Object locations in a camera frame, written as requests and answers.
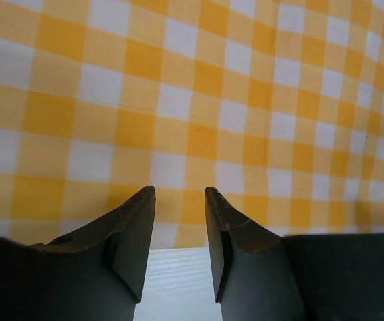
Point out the yellow white checkered cloth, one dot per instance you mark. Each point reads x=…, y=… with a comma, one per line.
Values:
x=278, y=104

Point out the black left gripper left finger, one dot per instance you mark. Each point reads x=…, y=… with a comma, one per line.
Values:
x=96, y=272

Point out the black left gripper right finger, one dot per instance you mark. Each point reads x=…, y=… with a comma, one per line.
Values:
x=258, y=275

